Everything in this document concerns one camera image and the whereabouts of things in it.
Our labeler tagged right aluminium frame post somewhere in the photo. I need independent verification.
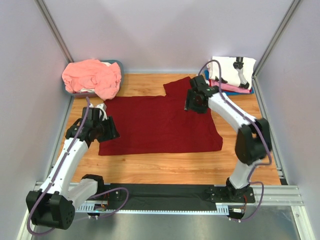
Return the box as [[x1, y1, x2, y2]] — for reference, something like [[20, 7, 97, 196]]
[[252, 0, 303, 78]]

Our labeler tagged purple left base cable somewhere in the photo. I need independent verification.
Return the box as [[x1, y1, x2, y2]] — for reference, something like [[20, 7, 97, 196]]
[[74, 187, 130, 221]]

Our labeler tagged white folded printed t-shirt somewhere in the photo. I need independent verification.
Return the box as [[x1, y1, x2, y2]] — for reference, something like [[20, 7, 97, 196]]
[[212, 56, 256, 90]]

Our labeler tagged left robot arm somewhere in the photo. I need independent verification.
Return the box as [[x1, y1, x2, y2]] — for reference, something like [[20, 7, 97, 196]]
[[26, 103, 120, 230]]

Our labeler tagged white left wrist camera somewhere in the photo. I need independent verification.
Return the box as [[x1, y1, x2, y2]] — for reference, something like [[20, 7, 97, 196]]
[[88, 103, 109, 121]]

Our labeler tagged red folded t-shirt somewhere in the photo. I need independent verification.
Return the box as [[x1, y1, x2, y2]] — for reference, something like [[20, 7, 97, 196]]
[[206, 79, 238, 95]]

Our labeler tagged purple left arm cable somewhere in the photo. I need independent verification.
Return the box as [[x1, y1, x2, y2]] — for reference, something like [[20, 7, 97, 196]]
[[26, 96, 91, 236]]

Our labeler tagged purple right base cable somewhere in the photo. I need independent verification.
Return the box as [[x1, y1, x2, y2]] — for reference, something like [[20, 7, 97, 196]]
[[227, 181, 265, 223]]

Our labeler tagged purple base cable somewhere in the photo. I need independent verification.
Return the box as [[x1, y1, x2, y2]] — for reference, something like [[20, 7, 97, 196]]
[[74, 187, 130, 221], [227, 181, 265, 223]]

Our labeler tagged pink folded t-shirt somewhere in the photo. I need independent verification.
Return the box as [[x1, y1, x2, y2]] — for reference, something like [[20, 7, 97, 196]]
[[209, 79, 252, 94]]

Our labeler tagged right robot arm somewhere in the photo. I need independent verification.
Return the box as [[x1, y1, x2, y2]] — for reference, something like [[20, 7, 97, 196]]
[[185, 75, 272, 202]]

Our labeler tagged black base mat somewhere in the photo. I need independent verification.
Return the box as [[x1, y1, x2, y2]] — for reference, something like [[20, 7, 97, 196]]
[[99, 182, 256, 211]]

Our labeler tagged blue-grey laundry basket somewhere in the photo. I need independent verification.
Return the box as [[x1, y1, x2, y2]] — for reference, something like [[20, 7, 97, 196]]
[[61, 59, 125, 99]]

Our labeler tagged dark red t-shirt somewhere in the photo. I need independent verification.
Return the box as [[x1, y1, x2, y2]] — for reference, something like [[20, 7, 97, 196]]
[[98, 77, 223, 156]]

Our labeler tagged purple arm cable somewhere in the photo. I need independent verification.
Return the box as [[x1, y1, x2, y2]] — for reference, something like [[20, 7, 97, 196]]
[[26, 96, 91, 236], [198, 59, 273, 186]]

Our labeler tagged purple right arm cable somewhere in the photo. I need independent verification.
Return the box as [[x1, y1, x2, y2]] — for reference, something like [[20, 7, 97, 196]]
[[198, 59, 273, 186]]

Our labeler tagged pink crumpled t-shirt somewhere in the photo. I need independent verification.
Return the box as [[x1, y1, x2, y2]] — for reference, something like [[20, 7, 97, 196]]
[[61, 58, 123, 101]]

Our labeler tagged blue folded t-shirt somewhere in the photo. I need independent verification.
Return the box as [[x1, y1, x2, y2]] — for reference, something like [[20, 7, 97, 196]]
[[204, 70, 254, 96]]

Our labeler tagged aluminium frame post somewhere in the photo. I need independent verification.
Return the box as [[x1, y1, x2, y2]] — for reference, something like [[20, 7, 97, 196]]
[[35, 0, 74, 63], [252, 0, 303, 78]]

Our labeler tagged left aluminium frame post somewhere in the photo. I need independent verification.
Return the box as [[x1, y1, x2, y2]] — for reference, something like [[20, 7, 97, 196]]
[[35, 0, 74, 63]]

